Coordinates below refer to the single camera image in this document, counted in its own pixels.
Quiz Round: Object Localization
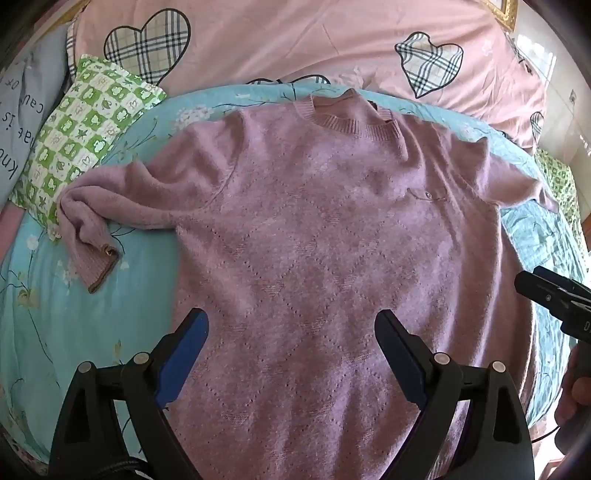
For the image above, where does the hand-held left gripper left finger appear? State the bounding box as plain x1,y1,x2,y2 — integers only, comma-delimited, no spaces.
48,308,211,480

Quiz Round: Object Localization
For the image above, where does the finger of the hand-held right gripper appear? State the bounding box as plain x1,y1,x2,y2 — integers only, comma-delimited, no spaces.
515,270,591,344
536,266,591,303

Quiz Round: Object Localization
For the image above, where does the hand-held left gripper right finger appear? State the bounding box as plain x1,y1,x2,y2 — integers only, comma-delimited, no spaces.
374,310,536,480

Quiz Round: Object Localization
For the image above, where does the pink knit sweater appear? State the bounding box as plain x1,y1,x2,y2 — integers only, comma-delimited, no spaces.
60,89,559,480

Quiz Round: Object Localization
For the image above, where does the person's right hand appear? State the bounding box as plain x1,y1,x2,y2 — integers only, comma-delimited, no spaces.
554,344,586,428

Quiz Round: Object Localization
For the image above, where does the blue floral bed sheet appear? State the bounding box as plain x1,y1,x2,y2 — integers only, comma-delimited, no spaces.
0,74,591,467

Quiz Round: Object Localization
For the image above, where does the green checkered pillow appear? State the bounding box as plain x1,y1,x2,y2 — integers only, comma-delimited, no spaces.
9,55,168,243

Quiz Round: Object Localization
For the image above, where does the grey pillow with lettering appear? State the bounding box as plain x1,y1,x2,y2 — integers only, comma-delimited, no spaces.
0,23,77,204

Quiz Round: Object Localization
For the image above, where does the pink quilt with plaid hearts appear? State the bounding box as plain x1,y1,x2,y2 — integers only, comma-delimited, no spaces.
69,0,548,153

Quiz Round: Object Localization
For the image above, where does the gold picture frame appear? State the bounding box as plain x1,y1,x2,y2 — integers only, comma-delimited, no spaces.
482,0,520,33

